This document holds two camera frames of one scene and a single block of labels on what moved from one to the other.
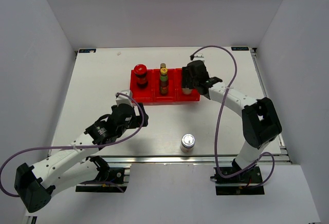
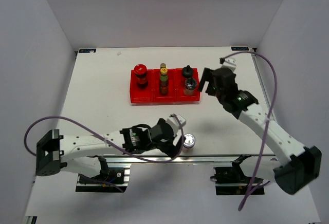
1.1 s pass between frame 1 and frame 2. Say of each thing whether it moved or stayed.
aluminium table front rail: stayed
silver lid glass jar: stayed
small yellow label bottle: stayed
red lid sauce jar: stayed
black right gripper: moved
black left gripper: moved
